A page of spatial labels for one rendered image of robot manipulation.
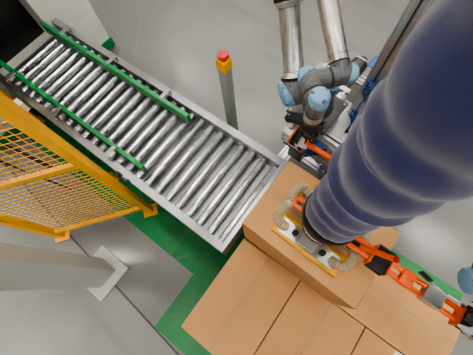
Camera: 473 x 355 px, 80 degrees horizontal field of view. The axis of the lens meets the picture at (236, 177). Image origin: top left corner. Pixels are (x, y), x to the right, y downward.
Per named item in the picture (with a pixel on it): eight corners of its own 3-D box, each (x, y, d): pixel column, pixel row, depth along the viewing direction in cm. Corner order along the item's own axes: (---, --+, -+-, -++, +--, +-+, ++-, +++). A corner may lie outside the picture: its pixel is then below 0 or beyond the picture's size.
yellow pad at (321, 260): (269, 229, 130) (270, 227, 125) (282, 213, 132) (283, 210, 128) (333, 277, 121) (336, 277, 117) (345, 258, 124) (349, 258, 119)
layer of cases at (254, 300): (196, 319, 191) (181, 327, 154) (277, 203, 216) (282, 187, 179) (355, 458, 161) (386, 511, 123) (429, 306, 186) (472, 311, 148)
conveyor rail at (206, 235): (8, 88, 239) (-12, 72, 221) (13, 84, 240) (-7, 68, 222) (221, 253, 180) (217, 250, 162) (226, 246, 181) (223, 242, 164)
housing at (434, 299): (414, 297, 108) (421, 298, 104) (423, 282, 109) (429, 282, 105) (432, 310, 106) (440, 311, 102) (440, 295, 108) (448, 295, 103)
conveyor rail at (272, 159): (65, 39, 255) (51, 21, 237) (69, 35, 256) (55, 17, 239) (278, 175, 196) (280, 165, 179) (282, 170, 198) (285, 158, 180)
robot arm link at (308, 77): (321, 73, 112) (330, 96, 108) (293, 79, 112) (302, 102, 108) (326, 59, 105) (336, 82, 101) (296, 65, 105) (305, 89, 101)
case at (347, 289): (243, 235, 169) (241, 222, 132) (282, 186, 179) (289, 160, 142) (330, 303, 154) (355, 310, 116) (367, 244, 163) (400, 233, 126)
